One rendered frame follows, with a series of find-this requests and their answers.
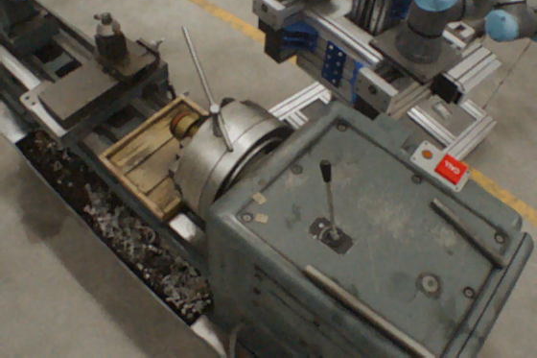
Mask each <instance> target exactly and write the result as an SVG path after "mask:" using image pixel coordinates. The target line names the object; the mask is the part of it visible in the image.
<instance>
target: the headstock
mask: <svg viewBox="0 0 537 358"><path fill-rule="evenodd" d="M372 122H373V121H371V120H370V119H369V118H367V117H366V116H364V115H363V114H361V113H360V112H359V111H357V110H355V109H353V108H352V107H349V106H347V105H346V104H344V103H341V102H339V101H332V102H328V103H326V104H325V106H324V107H323V108H321V109H320V110H319V111H318V112H317V113H315V114H314V115H313V116H312V117H311V118H310V119H309V120H308V121H307V122H305V123H304V124H303V125H302V126H301V127H300V128H298V129H297V130H296V131H295V132H294V133H293V134H292V135H290V136H289V137H288V138H287V139H286V140H285V141H284V142H283V143H281V145H279V146H278V147H277V148H276V149H275V150H273V151H272V152H271V153H270V154H269V155H268V156H266V157H265V158H264V159H263V160H262V161H261V163H260V164H257V165H256V166H255V167H254V168H253V169H252V170H250V171H249V172H248V173H247V174H246V175H245V176H244V177H243V178H242V179H241V180H240V181H239V182H237V183H236V184H234V185H233V186H232V187H231V188H230V189H229V190H228V191H226V193H225V194H224V195H223V196H222V197H220V198H218V199H217V200H216V201H215V202H214V204H212V205H211V206H210V207H209V208H208V209H206V210H205V211H204V223H205V226H206V236H207V249H208V261H209V274H210V282H211V284H212V286H213V287H214V288H215V289H216V290H217V291H219V292H221V293H222V295H223V296H224V297H225V298H228V299H231V300H236V301H240V302H242V303H243V304H244V305H245V306H247V307H248V308H249V309H250V310H252V311H253V312H254V313H255V314H256V315H257V316H258V317H259V318H262V319H263V320H264V321H265V323H267V324H268V325H269V326H271V327H272V328H274V330H275V331H276V332H277V333H279V334H281V335H282V336H283V338H285V339H286V340H287V341H288V342H291V343H292V345H293V346H295V347H296V348H297V349H298V350H300V351H301V352H302V353H303V354H305V355H306V357H307V358H418V357H417V356H415V355H414V354H413V353H411V352H410V351H409V350H407V349H406V348H405V347H403V346H401V344H399V343H397V342H396V341H394V340H393V339H392V338H390V337H389V336H388V335H387V334H385V333H384V332H383V331H382V330H380V329H379V328H378V327H376V326H375V325H374V324H372V323H371V322H369V321H368V320H367V319H365V318H364V317H362V316H361V315H360V314H359V313H356V311H354V310H353V309H352V308H349V306H348V305H347V304H344V303H343V302H342V301H341V300H340V299H337V298H336V297H335V296H334V295H332V294H330V293H329V291H327V290H325V289H324V288H322V287H321V286H320V284H317V283H316V282H314V281H313V280H312V279H311V278H309V277H308V276H306V275H305V274H304V273H302V272H303V270H304V269H305V267H306V266H307V265H308V264H313V265H314V266H315V267H316V268H317V269H319V270H321V271H323V273H324V274H326V275H327V276H330V277H331V278H332V279H333V280H334V281H335V282H337V283H338V284H339V285H340V286H341V287H344V288H345V289H346V290H347V291H348V292H350V293H352V294H353V296H355V297H357V298H359V299H360V300H362V301H363V302H364V303H365V304H366V305H369V306H370V307H371V309H374V310H375V311H377V313H380V314H381V315H382V316H383V317H385V318H386V319H387V320H389V321H391V323H394V324H395V325H396V326H398V327H399V328H401V330H404V331H405V333H408V334H409V335H410V337H412V338H413V339H414V340H417V342H418V343H421V345H422V346H425V347H426V348H428V349H429V350H430V351H432V352H433V353H434V354H436V356H435V358H477V356H478V354H479V351H480V349H481V347H482V345H483V344H484V342H485V341H486V339H487V337H488V334H489V333H490V331H491V329H492V328H493V326H494V324H495V322H496V320H497V318H498V317H499V315H500V313H501V311H502V308H503V307H504V305H505V304H506V302H507V301H508V299H509V295H510V294H511V292H512V290H513V289H514V287H515V284H516V283H517V281H518V279H519V277H520V276H521V272H522V271H523V269H524V267H525V265H526V262H527V260H528V259H529V257H530V256H531V253H532V251H533V248H534V243H533V239H532V237H531V236H530V234H529V233H528V232H524V233H521V229H522V224H523V218H522V216H521V215H520V213H519V212H518V211H517V210H514V208H512V207H510V205H507V204H506V203H504V202H503V201H501V200H500V199H498V197H496V196H494V195H492V194H491V193H490V192H488V191H487V190H486V189H483V187H481V186H479V184H477V183H475V182H474V181H472V180H471V179H469V178H468V180H467V181H466V183H465V184H463V187H462V189H461V190H460V191H459V193H458V194H457V193H456V192H455V191H454V190H453V189H451V188H450V187H448V186H446V185H445V184H444V183H443V182H441V180H439V179H436V178H435V177H433V176H432V175H431V174H430V173H428V172H427V171H425V170H423V169H422V168H420V166H418V165H417V164H415V163H414V162H413V161H410V160H409V159H410V157H411V156H412V155H413V154H414V152H415V151H416V150H417V149H418V148H419V147H420V144H417V143H411V144H408V145H407V146H406V148H404V150H402V148H401V149H399V150H397V149H396V148H395V146H394V145H393V144H392V142H391V140H390V137H389V135H387V133H385V132H384V131H381V130H380V129H379V128H378V127H376V126H375V125H373V124H372ZM322 160H330V163H331V180H330V184H331V191H332V197H333V205H334V211H335V220H336V222H335V227H336V231H338V232H340V233H341V234H342V236H343V237H342V238H343V241H342V244H341V245H340V247H337V248H333V247H330V245H328V244H327V243H326V241H325V236H326V234H327V233H328V232H331V224H330V217H329V209H328V203H327V197H328V196H327V190H326V184H325V181H323V178H322V175H321V172H320V167H319V163H320V162H321V161H322ZM260 180H263V181H264V183H263V184H259V181H260ZM256 192H257V193H258V192H260V193H261V194H262V196H263V197H264V198H265V199H266V202H264V203H263V204H259V203H258V202H257V201H255V200H254V199H252V198H251V197H253V196H254V195H256V194H257V193H256ZM436 197H439V198H440V199H441V200H442V201H443V202H444V203H446V204H447V205H448V206H449V207H450V208H451V209H452V210H453V211H454V212H455V213H456V214H457V215H458V216H459V217H461V218H462V219H463V221H464V222H467V224H468V225H469V226H470V227H472V228H473V229H474V230H475V231H476V232H477V233H478V234H479V235H480V236H481V237H483V238H484V240H485V241H487V242H488V243H489V244H490V245H491V246H492V247H494V249H495V250H497V251H498V252H499V253H500V254H501V255H503V257H504V258H505V259H506V260H508V261H509V265H507V266H506V267H505V268H504V269H503V270H501V268H499V267H498V266H497V265H496V264H495V263H494V262H493V261H492V260H491V259H489V258H488V256H487V255H485V254H484V253H483V252H482V251H480V250H479V248H478V247H477V246H475V245H474V244H473V243H472V241H470V240H469V239H468V238H467V237H466V236H465V235H463V234H462V233H461V231H459V230H458V229H457V228H456V227H455V226H454V225H453V224H451V223H450V221H449V220H447V219H446V218H445V217H444V216H443V215H442V213H439V212H438V211H437V209H436V208H435V207H434V206H432V205H431V202H432V201H433V200H434V198H436ZM258 213H259V214H262V215H268V220H267V224H265V223H262V222H257V221H255V218H257V216H258Z"/></svg>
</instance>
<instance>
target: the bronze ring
mask: <svg viewBox="0 0 537 358"><path fill-rule="evenodd" d="M199 118H200V117H197V116H196V115H195V114H190V112H187V111H181V112H180V113H178V114H177V115H176V116H175V117H174V118H173V120H172V122H171V123H170V126H169V131H170V134H172V135H173V136H175V138H176V141H178V142H180V141H182V140H183V139H184V138H186V137H187V136H189V137H190V138H192V137H193V136H194V134H195V133H196V132H197V131H198V129H199V126H198V120H199Z"/></svg>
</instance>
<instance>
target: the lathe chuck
mask: <svg viewBox="0 0 537 358"><path fill-rule="evenodd" d="M245 100H246V101H248V102H249V103H252V104H253V106H246V105H243V104H242V101H240V100H237V101H234V102H231V103H229V104H228V105H226V106H225V107H223V108H221V112H222V116H223V119H224V123H225V125H226V126H227V127H228V128H229V130H228V132H227V135H228V137H229V140H230V142H231V145H233V144H234V143H235V142H236V141H237V140H238V139H239V138H240V137H241V136H242V135H243V133H244V132H246V131H247V130H248V129H250V128H251V127H254V126H256V125H257V124H259V123H261V122H262V121H264V120H267V119H269V118H278V117H277V116H275V115H274V114H272V113H271V112H270V111H268V110H267V109H264V108H262V106H260V105H259V104H257V103H256V102H254V101H253V100H251V99H245ZM214 129H215V125H214V122H213V116H211V117H210V118H209V119H208V120H206V121H205V122H204V124H203V125H202V126H201V127H200V128H199V129H198V131H197V132H196V133H195V134H194V136H193V137H192V138H191V140H190V141H189V143H188V144H187V146H186V148H185V150H184V152H183V154H182V156H181V158H180V160H179V162H178V163H177V165H176V171H175V180H174V183H175V184H178V185H179V186H180V189H181V190H182V196H181V195H179V194H178V191H177V190H175V194H176V195H177V197H178V198H179V199H180V200H181V201H182V202H183V203H184V204H187V205H188V206H189V207H190V208H191V209H192V210H193V211H194V212H195V213H196V214H197V215H199V216H200V212H199V205H200V196H201V194H202V191H203V189H204V186H205V184H206V182H207V181H208V180H209V178H210V176H211V173H212V171H213V169H214V168H215V166H216V165H217V164H218V163H219V161H220V160H221V159H222V157H223V156H224V153H225V152H226V151H227V149H226V146H225V142H224V139H223V137H222V136H219V135H216V134H215V132H214ZM200 218H201V216H200ZM201 219H202V218H201ZM202 220H203V219H202Z"/></svg>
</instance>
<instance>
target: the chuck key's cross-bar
mask: <svg viewBox="0 0 537 358"><path fill-rule="evenodd" d="M182 32H183V34H184V35H185V38H186V41H187V45H188V47H189V49H190V52H191V54H192V58H193V61H194V63H195V65H196V68H197V70H198V75H199V78H200V80H201V82H202V84H203V87H204V90H205V94H206V96H207V99H208V101H209V103H210V106H213V105H214V104H215V102H216V101H215V100H214V97H213V95H212V92H211V90H210V88H209V86H208V83H207V79H206V77H205V75H204V72H203V70H202V68H201V66H200V61H199V59H198V55H197V53H196V51H195V46H194V44H193V41H192V39H191V38H190V36H189V31H188V29H187V27H186V26H185V25H183V26H182ZM215 119H216V121H217V124H218V126H219V129H220V130H221V133H222V137H223V139H224V142H225V146H226V149H227V151H228V152H229V153H232V152H233V151H234V148H233V146H232V145H231V142H230V140H229V137H228V135H227V132H226V128H225V126H224V123H223V121H222V118H221V116H220V115H218V116H215Z"/></svg>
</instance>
